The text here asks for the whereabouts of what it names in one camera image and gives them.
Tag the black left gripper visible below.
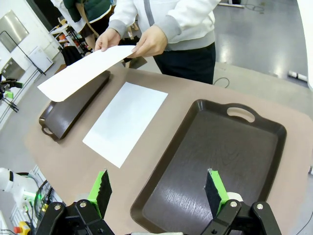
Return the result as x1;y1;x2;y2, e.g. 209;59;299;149
0;77;24;99

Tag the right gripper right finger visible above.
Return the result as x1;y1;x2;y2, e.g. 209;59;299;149
200;168;282;235

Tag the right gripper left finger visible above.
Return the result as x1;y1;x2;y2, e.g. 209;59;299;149
36;168;116;235

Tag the white A4 paper stack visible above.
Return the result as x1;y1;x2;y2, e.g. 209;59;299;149
37;45;136;103

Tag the white A4 paper sheet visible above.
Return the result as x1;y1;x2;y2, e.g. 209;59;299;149
82;82;169;169

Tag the person's right forearm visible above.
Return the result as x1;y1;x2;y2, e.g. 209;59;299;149
107;0;141;37

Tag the person's left forearm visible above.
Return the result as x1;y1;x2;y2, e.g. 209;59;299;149
153;0;221;46

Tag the person's right hand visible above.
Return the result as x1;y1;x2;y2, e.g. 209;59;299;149
94;27;122;52

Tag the person's left hand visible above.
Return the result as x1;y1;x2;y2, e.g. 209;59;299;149
126;25;170;59

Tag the black tripod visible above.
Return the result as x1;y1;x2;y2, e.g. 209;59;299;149
0;97;20;113

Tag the steel box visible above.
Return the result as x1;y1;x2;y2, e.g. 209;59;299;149
1;57;25;79

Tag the white cabinet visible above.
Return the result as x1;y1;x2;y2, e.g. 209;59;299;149
29;46;54;71

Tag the dark brown plastic tray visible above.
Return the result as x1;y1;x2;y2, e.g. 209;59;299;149
38;70;111;142
130;99;287;235

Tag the black bag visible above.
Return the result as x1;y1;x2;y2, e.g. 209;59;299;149
61;46;84;66

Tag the yellow emergency stop button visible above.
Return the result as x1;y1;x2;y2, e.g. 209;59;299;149
13;221;31;235

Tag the figure in dark green jacket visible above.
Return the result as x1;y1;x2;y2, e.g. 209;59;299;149
62;0;113;51

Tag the white tube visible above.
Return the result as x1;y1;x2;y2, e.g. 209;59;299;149
288;70;308;81

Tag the person in grey white hoodie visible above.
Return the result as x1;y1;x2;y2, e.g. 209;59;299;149
107;0;222;85

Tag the white table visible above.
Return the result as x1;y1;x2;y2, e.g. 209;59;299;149
296;0;313;93

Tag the steel wall panel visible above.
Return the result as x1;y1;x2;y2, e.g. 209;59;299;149
0;9;29;52

